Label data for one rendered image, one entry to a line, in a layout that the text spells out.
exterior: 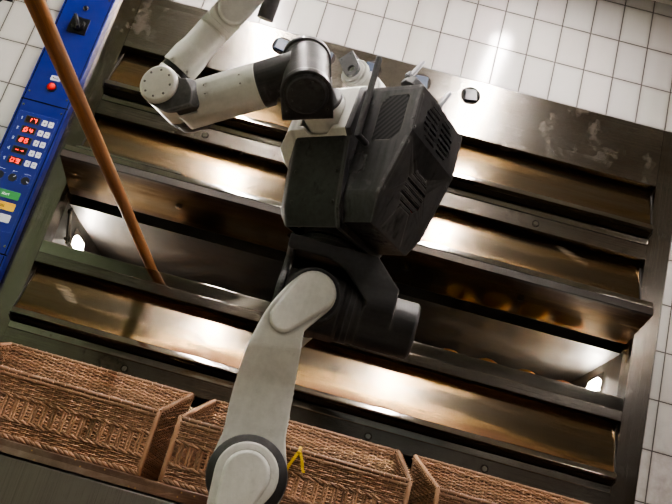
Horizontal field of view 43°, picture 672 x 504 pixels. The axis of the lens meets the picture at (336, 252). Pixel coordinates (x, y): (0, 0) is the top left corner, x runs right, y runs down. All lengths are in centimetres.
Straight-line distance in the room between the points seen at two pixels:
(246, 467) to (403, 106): 73
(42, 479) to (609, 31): 230
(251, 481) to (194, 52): 82
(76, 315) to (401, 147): 131
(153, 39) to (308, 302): 158
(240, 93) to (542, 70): 157
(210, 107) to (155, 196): 100
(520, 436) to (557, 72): 123
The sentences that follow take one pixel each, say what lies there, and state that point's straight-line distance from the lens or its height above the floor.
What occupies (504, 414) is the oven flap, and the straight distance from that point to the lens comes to 258.
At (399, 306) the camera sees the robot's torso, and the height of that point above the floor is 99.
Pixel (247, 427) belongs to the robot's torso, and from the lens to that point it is 157.
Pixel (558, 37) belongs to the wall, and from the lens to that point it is 310.
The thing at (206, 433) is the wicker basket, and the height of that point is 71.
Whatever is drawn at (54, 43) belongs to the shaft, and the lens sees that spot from 151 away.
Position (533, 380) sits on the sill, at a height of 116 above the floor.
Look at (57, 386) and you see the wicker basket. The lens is 206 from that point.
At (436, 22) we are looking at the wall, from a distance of 303.
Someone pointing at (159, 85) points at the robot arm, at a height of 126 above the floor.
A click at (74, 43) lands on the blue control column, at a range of 297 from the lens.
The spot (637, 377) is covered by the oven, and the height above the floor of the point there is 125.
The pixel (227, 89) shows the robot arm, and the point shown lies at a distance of 165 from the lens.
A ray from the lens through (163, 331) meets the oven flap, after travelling 255.
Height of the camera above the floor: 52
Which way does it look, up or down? 19 degrees up
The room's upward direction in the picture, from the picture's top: 16 degrees clockwise
